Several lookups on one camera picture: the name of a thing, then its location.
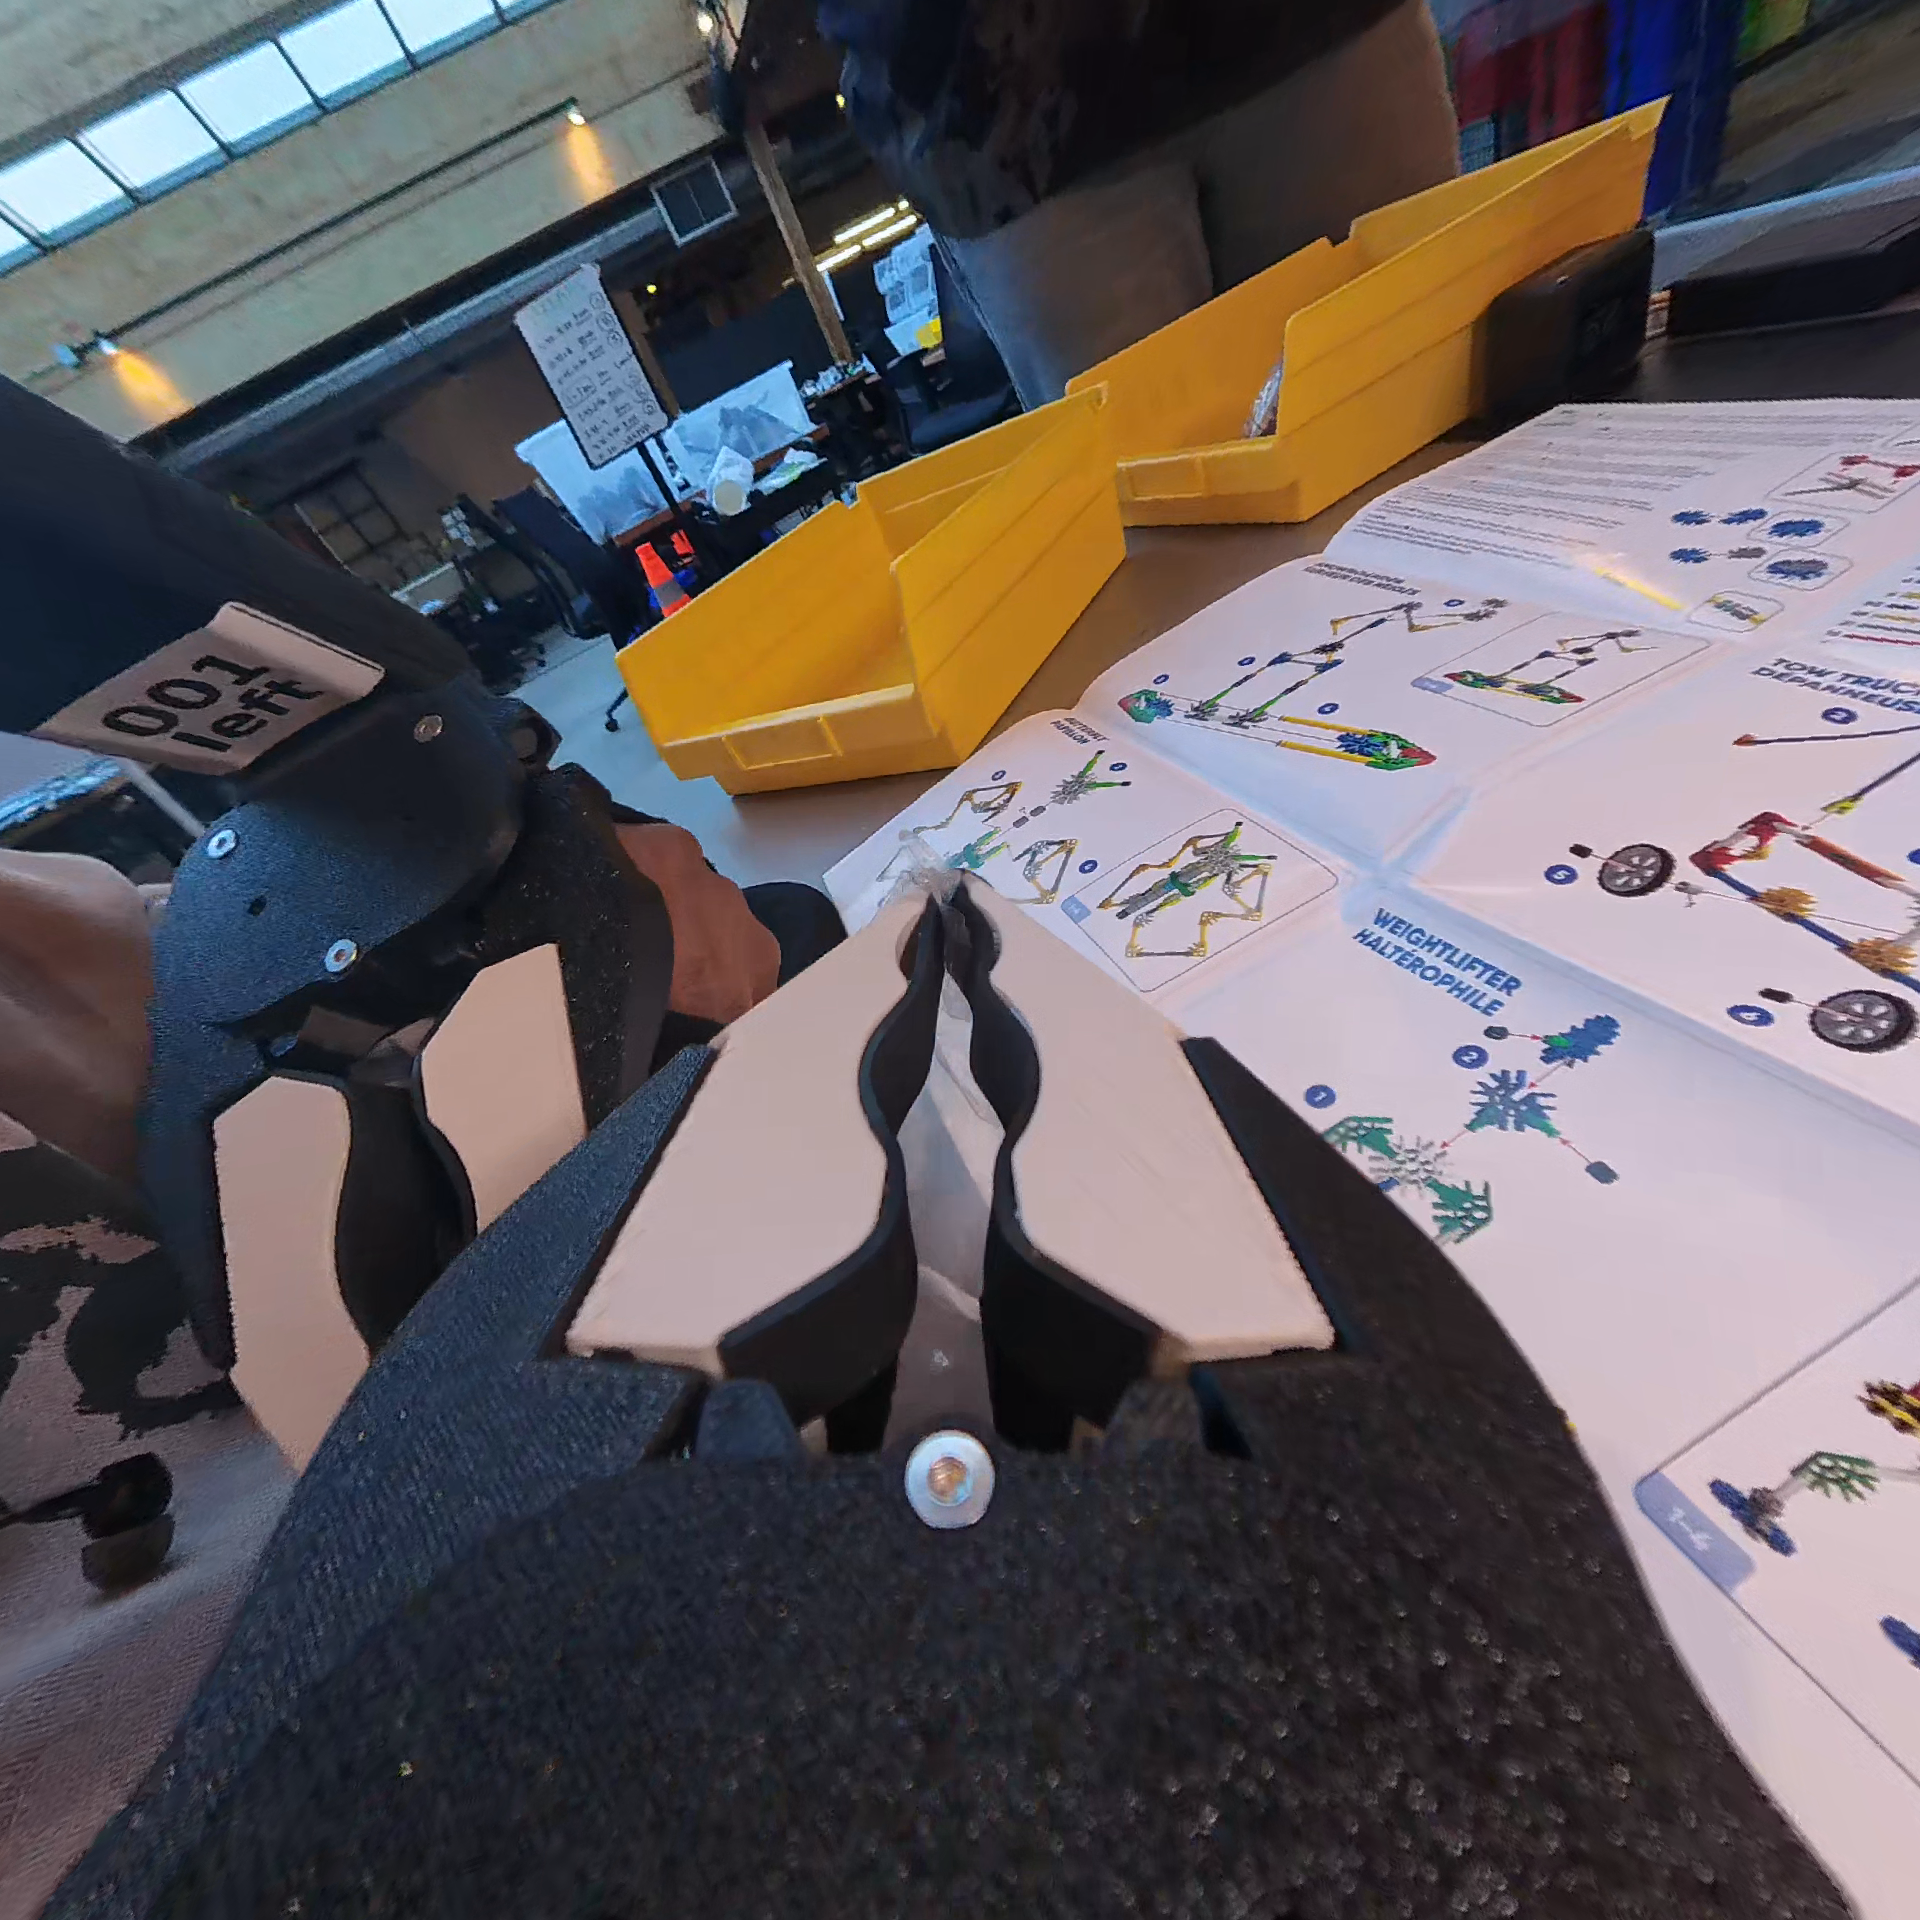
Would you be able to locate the wall air vent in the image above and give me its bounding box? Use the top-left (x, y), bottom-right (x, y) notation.
top-left (651, 158), bottom-right (741, 246)

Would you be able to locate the folded instruction sheet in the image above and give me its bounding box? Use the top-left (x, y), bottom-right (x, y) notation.
top-left (826, 397), bottom-right (1920, 1801)

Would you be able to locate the black power adapter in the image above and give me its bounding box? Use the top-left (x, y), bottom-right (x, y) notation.
top-left (1663, 207), bottom-right (1920, 343)

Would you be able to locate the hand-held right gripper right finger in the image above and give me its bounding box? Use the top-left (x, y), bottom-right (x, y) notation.
top-left (957, 872), bottom-right (1339, 1369)

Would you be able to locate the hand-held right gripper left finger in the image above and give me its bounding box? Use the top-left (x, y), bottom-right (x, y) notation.
top-left (564, 885), bottom-right (955, 1377)

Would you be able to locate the white sign board on stand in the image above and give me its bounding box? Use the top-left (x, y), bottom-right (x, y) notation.
top-left (512, 264), bottom-right (676, 528)

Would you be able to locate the black office chair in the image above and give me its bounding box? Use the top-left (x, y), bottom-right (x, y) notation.
top-left (451, 486), bottom-right (640, 684)

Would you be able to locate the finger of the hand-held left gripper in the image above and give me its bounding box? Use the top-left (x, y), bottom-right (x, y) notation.
top-left (416, 941), bottom-right (589, 1234)
top-left (215, 1071), bottom-right (377, 1472)

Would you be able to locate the person's left forearm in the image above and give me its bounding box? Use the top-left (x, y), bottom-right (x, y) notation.
top-left (0, 853), bottom-right (160, 1186)

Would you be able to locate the clear plastic bag of toy pieces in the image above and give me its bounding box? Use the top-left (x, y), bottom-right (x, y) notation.
top-left (897, 878), bottom-right (1011, 1449)

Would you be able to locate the person's left hand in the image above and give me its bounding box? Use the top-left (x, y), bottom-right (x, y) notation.
top-left (613, 823), bottom-right (785, 1038)

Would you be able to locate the black charger cube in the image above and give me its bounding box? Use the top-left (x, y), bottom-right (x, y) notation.
top-left (1481, 223), bottom-right (1659, 430)

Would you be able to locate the yellow plastic bin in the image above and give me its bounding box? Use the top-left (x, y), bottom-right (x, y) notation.
top-left (615, 385), bottom-right (1129, 798)
top-left (1066, 95), bottom-right (1672, 530)

